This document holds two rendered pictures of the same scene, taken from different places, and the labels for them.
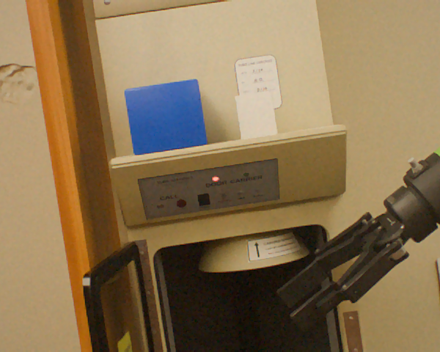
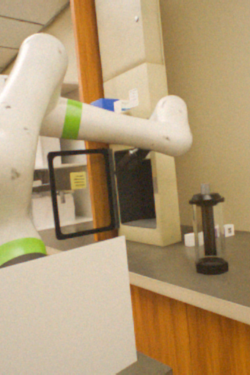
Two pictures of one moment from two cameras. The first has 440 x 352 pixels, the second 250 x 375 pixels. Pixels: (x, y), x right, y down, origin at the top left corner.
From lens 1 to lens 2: 1.29 m
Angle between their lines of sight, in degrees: 54
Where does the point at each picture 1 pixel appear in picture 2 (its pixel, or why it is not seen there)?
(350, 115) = (232, 108)
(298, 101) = (142, 102)
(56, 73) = (83, 99)
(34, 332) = not seen: hidden behind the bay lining
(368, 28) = (240, 70)
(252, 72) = (132, 94)
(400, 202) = not seen: hidden behind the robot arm
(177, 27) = (117, 82)
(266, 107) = (119, 105)
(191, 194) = not seen: hidden behind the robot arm
